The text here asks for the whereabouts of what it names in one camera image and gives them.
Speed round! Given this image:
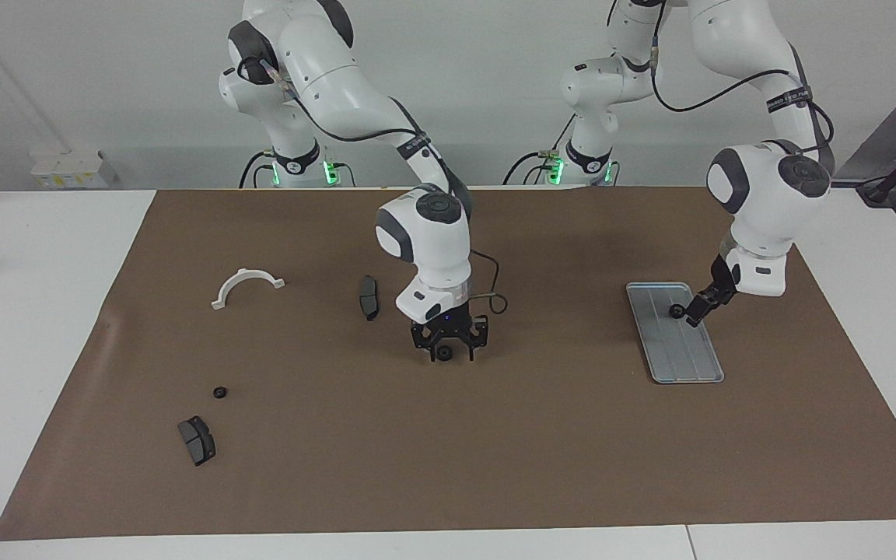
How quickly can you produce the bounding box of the silver metal tray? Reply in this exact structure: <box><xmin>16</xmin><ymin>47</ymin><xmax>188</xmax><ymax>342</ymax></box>
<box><xmin>625</xmin><ymin>282</ymin><xmax>726</xmax><ymax>384</ymax></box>

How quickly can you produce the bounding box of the long dark grey brake pad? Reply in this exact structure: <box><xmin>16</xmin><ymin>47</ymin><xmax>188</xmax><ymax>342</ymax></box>
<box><xmin>359</xmin><ymin>275</ymin><xmax>381</xmax><ymax>321</ymax></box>

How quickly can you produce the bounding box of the brown table mat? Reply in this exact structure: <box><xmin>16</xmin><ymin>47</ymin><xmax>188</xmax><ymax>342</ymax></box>
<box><xmin>0</xmin><ymin>187</ymin><xmax>896</xmax><ymax>541</ymax></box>

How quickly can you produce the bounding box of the short dark grey brake pad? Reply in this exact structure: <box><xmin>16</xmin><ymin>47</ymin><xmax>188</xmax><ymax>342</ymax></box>
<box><xmin>177</xmin><ymin>416</ymin><xmax>217</xmax><ymax>467</ymax></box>

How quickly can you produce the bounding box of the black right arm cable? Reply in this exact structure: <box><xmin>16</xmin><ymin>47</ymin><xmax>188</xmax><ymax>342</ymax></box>
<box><xmin>238</xmin><ymin>58</ymin><xmax>509</xmax><ymax>316</ymax></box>

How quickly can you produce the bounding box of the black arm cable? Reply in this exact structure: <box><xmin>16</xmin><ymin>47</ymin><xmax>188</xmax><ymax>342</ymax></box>
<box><xmin>238</xmin><ymin>58</ymin><xmax>509</xmax><ymax>316</ymax></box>
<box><xmin>607</xmin><ymin>0</ymin><xmax>836</xmax><ymax>176</ymax></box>

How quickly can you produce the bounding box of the black base power cable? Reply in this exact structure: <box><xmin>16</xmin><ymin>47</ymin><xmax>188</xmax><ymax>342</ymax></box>
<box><xmin>240</xmin><ymin>150</ymin><xmax>274</xmax><ymax>189</ymax></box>
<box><xmin>504</xmin><ymin>115</ymin><xmax>573</xmax><ymax>187</ymax></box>

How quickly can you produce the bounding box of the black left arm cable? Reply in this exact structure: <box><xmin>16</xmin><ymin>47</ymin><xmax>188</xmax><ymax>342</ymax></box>
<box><xmin>607</xmin><ymin>0</ymin><xmax>836</xmax><ymax>176</ymax></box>

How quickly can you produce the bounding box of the white curved plastic bracket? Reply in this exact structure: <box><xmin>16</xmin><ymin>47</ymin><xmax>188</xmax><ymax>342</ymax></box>
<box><xmin>211</xmin><ymin>268</ymin><xmax>286</xmax><ymax>310</ymax></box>

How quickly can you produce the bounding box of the white wall socket box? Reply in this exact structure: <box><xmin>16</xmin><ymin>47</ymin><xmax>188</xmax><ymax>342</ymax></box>
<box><xmin>30</xmin><ymin>149</ymin><xmax>118</xmax><ymax>190</ymax></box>

